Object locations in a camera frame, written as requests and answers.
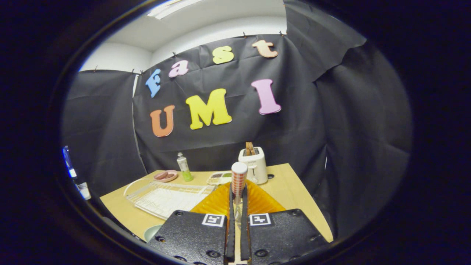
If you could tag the clear bottle with green liquid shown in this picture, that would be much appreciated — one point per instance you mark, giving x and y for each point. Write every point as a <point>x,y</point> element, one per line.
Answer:
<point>183,167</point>

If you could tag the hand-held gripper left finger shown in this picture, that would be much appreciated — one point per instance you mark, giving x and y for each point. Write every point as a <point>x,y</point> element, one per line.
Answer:
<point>195,235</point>

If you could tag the white toaster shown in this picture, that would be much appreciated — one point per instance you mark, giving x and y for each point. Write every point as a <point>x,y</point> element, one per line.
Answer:
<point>257,165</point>

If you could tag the pale green plate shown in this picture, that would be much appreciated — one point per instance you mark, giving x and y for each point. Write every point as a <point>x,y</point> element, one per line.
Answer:
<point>151,233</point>

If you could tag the pink plate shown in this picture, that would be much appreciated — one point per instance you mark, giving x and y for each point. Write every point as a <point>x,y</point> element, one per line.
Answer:
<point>165,180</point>

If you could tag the white divided dish with beans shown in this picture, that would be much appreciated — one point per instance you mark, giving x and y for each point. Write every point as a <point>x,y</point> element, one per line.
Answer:
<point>219,178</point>

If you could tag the black backdrop cloth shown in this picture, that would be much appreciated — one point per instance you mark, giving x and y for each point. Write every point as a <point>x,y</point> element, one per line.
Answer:
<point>349,129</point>

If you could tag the brown bread slice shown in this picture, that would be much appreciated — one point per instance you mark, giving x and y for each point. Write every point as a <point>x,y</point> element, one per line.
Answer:
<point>250,148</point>

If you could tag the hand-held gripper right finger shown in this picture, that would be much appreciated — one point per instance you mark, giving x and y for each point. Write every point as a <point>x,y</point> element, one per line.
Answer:
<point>283,235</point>

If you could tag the white and blue blurry object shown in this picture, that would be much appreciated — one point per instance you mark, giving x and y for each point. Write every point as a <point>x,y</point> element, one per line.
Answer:
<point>70,165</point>

